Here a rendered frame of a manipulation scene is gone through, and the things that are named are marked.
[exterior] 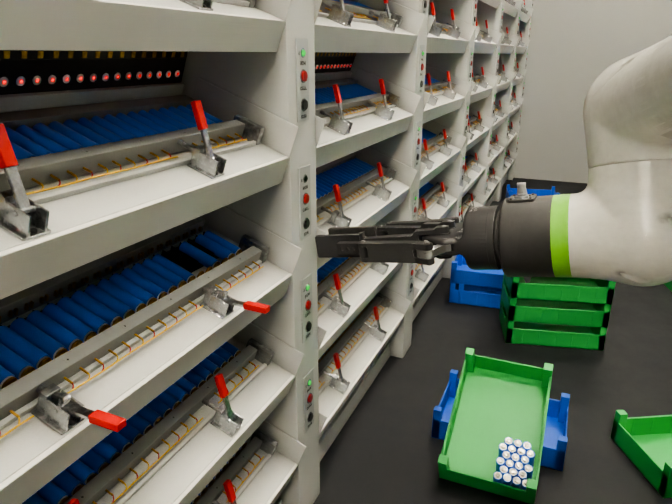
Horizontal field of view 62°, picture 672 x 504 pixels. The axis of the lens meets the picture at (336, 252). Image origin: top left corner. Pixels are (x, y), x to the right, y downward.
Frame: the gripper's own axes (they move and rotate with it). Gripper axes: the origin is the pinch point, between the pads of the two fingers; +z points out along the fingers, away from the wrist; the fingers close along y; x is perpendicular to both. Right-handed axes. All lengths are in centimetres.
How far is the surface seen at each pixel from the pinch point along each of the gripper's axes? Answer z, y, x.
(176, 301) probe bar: 18.6, 13.8, 3.6
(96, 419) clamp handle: 10.4, 34.7, 6.8
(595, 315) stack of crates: -24, -112, 57
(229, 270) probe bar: 19.2, 1.7, 3.5
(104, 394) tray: 15.9, 29.3, 7.9
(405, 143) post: 19, -80, -5
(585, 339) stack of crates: -21, -112, 65
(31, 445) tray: 15.5, 38.2, 8.1
